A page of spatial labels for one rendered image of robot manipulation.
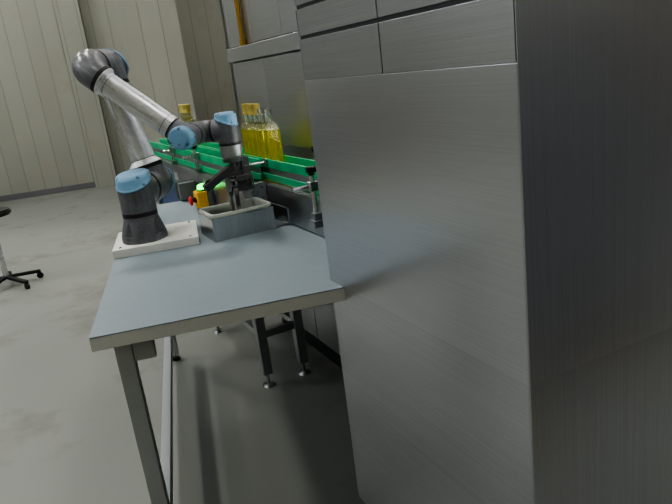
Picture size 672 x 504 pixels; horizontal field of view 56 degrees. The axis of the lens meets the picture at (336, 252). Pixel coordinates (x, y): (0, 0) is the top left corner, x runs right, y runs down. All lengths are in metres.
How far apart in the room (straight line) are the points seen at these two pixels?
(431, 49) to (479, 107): 0.14
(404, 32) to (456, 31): 0.14
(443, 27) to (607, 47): 0.24
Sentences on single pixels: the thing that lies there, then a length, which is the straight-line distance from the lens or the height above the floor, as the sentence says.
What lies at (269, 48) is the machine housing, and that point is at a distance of 2.65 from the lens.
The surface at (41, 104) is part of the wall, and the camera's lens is 9.84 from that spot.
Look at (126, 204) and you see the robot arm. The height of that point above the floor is 0.91.
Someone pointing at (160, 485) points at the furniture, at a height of 0.31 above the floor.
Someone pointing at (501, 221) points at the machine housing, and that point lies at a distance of 0.99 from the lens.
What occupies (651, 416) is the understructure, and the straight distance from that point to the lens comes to 1.32.
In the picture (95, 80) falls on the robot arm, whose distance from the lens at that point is 2.20.
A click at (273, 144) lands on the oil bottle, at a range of 2.39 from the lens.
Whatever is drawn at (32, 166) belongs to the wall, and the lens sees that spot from 9.93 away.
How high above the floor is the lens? 1.27
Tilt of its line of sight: 16 degrees down
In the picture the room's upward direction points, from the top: 7 degrees counter-clockwise
